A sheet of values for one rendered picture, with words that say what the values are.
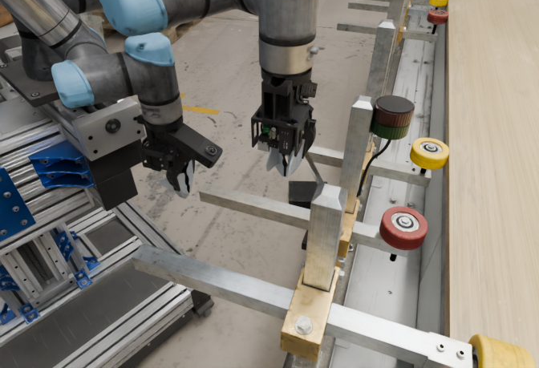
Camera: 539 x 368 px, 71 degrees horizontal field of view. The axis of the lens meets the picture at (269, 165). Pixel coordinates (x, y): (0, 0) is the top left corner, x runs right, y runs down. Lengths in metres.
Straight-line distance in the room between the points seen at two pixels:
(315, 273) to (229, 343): 1.09
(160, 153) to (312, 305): 0.43
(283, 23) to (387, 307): 0.69
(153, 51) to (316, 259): 0.41
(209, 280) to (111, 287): 1.01
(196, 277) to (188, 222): 1.40
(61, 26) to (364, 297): 0.83
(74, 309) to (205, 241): 0.63
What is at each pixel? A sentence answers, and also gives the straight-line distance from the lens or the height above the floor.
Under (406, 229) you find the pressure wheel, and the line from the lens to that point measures 0.72.
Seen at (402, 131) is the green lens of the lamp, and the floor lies 1.08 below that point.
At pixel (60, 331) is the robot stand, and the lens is 1.52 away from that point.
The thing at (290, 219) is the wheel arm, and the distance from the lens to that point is 0.77.
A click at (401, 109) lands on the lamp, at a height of 1.11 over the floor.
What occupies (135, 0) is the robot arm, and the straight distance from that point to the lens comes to 0.47.
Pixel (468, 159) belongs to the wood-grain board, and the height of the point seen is 0.90.
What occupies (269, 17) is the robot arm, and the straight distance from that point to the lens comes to 0.49.
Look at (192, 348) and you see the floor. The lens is 1.59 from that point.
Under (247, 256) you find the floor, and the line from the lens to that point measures 1.78.
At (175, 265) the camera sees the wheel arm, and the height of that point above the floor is 0.96.
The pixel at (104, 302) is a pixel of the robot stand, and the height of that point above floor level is 0.21.
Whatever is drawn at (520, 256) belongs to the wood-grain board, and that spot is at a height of 0.90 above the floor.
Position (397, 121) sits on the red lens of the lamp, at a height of 1.10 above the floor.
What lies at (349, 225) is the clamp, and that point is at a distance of 0.75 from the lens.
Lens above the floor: 1.42
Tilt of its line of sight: 39 degrees down
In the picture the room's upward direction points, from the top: straight up
